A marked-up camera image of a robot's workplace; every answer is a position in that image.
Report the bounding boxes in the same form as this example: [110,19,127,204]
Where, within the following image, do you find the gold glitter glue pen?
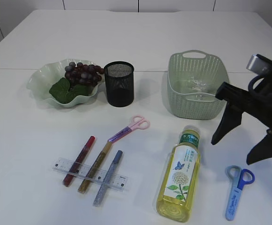
[78,141,112,194]

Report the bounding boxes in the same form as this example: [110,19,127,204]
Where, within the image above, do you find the black mesh pen holder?
[104,61,134,107]

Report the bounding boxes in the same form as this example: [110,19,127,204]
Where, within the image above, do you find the pale green wavy plate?
[26,59,105,108]

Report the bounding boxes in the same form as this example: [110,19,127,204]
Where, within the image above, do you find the pink purple scissors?
[108,115,150,143]

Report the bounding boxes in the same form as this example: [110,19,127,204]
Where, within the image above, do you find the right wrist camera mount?
[246,54,272,75]

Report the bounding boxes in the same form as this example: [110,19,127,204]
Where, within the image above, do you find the red glitter glue pen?
[63,136,95,187]

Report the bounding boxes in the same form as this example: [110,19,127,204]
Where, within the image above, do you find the blue scissors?
[225,165,255,221]

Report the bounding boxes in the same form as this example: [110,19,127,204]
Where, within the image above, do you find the silver glitter glue pen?
[93,150,123,207]

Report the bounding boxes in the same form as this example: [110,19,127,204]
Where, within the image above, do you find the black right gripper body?
[215,72,272,131]

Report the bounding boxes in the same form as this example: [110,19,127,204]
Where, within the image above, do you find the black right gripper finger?
[211,102,242,145]
[246,134,272,165]

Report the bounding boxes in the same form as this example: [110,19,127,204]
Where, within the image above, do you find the yellow tea bottle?
[156,125,201,223]

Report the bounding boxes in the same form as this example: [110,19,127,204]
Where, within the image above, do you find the clear plastic ruler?
[52,157,128,191]

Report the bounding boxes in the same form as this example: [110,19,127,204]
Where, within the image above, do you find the pale green plastic basket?
[167,50,229,120]

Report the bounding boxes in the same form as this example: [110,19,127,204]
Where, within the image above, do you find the red artificial grape bunch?
[49,61,104,104]

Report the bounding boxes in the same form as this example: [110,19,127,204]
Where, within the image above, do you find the clear plastic sheet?
[187,77,211,100]

